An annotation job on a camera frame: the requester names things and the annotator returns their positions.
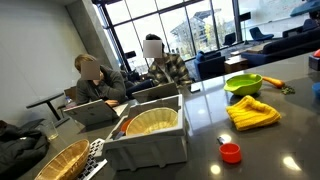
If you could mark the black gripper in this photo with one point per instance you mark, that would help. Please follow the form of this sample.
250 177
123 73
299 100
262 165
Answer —
315 15

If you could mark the orange dome button black base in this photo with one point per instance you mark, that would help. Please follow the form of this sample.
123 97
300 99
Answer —
315 61

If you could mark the navy couch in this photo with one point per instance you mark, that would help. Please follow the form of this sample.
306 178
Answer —
305 26

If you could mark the long navy sofa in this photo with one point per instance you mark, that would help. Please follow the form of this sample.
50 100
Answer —
283 46

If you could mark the blue lounge chair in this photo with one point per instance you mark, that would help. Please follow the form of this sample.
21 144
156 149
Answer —
260 34

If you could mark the black sign stand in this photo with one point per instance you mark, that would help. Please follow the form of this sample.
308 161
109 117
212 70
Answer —
130 54
245 16

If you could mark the orange toy carrot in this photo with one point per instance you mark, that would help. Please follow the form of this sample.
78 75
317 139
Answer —
273 81

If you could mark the dark lounge chair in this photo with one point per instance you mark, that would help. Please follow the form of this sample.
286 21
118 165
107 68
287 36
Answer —
229 39

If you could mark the wooden coffee table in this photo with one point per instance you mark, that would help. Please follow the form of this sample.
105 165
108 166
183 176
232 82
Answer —
235 64

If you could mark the green plastic bowl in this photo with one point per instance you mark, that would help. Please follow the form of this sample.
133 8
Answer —
243 85

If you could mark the yellow knit hat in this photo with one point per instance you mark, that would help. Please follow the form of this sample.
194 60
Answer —
251 114

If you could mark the blue armchair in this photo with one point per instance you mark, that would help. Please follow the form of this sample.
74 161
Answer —
208 65

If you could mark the person in plaid shirt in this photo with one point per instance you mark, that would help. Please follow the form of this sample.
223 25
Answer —
171 68

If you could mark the small grey clip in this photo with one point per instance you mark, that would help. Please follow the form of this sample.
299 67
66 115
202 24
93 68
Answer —
220 140

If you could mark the small orange plastic cup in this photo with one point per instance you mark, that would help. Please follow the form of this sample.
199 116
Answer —
230 154

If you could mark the grey laptop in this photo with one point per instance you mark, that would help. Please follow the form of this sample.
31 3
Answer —
90 112
155 92

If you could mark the pale wicker basket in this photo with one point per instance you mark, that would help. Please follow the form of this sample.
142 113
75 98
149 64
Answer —
150 122

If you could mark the grey plastic bin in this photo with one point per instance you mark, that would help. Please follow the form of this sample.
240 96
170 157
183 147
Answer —
146 150

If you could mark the person in grey sweater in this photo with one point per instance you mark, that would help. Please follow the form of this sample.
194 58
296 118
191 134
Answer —
106 86

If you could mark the orange plastic bowl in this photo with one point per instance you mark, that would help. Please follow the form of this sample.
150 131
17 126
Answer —
124 126

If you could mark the brown wooden chair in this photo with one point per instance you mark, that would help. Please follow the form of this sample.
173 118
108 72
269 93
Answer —
70 91

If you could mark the clear water bottle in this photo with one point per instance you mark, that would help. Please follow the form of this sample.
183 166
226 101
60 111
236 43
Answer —
69 101

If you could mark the black side table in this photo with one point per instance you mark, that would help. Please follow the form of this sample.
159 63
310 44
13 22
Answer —
45 99

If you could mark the clear drinking glass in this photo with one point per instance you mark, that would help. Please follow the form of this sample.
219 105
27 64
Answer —
50 131

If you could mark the brown wicker basket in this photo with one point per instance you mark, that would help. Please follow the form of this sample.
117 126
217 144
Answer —
63 162

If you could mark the black jacket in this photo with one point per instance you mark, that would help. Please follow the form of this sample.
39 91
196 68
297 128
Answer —
20 150

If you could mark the black window frame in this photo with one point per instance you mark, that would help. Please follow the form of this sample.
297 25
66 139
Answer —
235 20

